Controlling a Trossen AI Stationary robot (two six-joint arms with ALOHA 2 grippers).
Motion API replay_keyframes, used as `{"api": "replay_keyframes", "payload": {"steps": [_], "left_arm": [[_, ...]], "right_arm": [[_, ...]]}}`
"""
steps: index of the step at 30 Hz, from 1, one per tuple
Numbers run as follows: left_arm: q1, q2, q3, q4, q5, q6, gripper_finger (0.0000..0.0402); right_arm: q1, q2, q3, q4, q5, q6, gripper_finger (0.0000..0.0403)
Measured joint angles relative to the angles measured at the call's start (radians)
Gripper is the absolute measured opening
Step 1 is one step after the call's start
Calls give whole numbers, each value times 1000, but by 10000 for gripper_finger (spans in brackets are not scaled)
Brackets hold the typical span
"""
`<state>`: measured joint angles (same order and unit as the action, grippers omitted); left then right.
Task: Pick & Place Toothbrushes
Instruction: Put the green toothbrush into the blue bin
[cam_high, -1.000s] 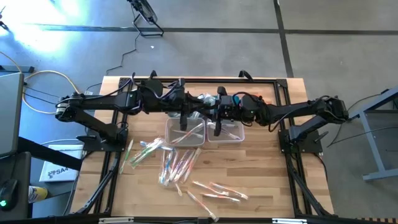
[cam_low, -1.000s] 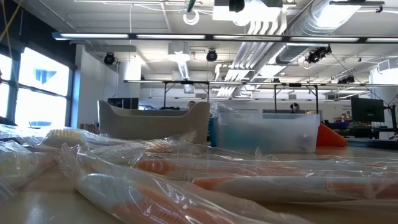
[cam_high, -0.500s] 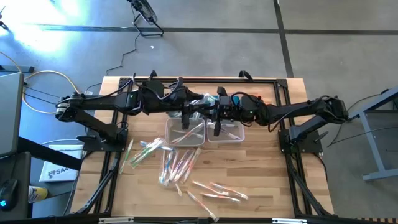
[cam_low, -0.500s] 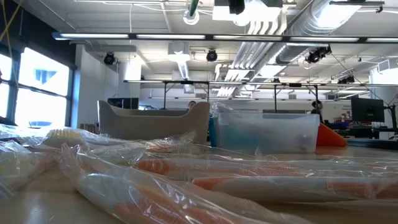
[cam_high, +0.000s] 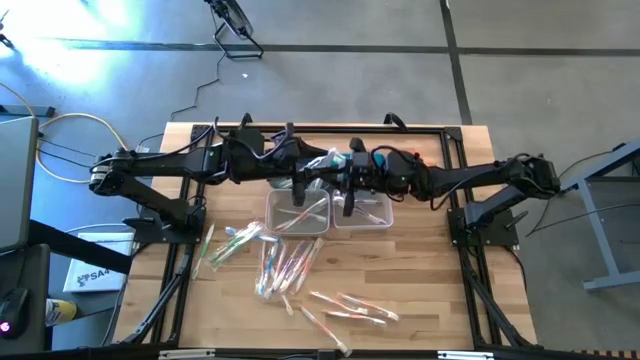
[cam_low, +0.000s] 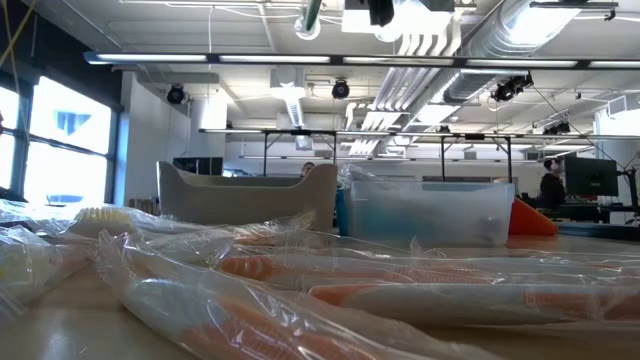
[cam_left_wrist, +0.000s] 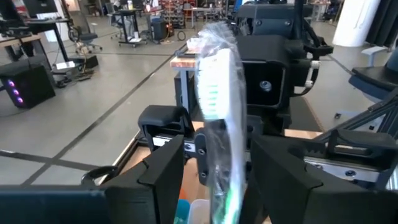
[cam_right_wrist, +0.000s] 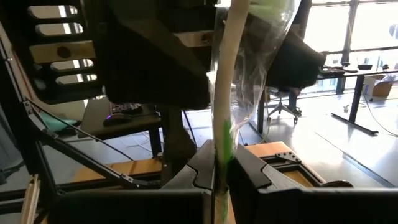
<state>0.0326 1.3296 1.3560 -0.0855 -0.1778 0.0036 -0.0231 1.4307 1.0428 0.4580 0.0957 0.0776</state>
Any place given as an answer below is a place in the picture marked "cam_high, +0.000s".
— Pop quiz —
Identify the white printed box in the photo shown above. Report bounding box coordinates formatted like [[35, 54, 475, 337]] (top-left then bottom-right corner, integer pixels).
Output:
[[62, 231, 136, 294]]

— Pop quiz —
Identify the black floor cable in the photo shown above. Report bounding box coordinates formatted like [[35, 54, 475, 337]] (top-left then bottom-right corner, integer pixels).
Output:
[[135, 49, 225, 151]]

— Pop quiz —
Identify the grey floor bar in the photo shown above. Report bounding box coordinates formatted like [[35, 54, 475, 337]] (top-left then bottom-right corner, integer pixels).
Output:
[[0, 103, 57, 118]]

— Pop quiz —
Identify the yellow cable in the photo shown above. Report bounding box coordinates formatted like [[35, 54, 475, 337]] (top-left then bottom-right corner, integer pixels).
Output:
[[35, 112, 140, 184]]

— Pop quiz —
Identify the grey translucent plastic bin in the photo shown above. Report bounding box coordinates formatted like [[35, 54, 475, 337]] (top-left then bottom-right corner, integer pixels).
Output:
[[263, 188, 332, 237]]

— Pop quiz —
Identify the grey steel table frame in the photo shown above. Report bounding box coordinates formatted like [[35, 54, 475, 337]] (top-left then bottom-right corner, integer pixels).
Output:
[[558, 137, 640, 294]]

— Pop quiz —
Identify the black diagonal bar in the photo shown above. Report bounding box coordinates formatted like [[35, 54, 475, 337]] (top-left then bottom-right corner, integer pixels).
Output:
[[28, 218, 135, 276]]

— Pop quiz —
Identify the dark slate plastic bin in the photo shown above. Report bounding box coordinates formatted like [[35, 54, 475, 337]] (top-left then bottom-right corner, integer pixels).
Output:
[[268, 169, 333, 191]]

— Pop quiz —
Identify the grey laptop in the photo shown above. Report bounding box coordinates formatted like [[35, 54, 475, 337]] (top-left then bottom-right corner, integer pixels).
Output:
[[0, 115, 41, 254]]

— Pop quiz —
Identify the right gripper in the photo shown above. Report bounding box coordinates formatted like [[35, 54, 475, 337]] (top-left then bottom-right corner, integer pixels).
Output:
[[306, 137, 380, 218]]

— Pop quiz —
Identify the clear plastic bin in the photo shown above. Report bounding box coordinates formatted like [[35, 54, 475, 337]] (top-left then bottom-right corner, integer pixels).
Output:
[[331, 188, 395, 232]]

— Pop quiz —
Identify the black computer mouse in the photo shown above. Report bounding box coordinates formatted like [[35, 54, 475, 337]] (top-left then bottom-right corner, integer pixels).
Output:
[[0, 287, 30, 338]]

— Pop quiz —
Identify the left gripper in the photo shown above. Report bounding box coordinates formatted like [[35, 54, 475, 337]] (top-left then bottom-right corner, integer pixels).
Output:
[[272, 123, 338, 208]]

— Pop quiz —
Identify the black floor fan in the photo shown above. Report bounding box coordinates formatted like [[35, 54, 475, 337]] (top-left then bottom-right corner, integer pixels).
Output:
[[203, 0, 265, 61]]

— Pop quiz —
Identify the white bracket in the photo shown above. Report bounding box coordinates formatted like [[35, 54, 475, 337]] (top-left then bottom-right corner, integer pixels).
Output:
[[436, 350, 495, 360], [157, 349, 217, 360]]

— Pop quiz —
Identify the black desk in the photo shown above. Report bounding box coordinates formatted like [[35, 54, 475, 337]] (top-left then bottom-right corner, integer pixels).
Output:
[[0, 242, 54, 354]]

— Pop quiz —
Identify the green toothbrush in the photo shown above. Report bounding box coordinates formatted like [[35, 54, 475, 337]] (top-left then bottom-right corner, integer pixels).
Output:
[[191, 222, 217, 281], [207, 232, 256, 271], [312, 146, 348, 171], [214, 222, 265, 261]]

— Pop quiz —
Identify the yellow can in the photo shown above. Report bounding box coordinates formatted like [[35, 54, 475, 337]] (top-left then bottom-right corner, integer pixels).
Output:
[[44, 297, 79, 327]]

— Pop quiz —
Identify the teal plastic bin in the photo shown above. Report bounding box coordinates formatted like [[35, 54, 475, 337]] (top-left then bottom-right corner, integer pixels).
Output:
[[327, 149, 387, 191]]

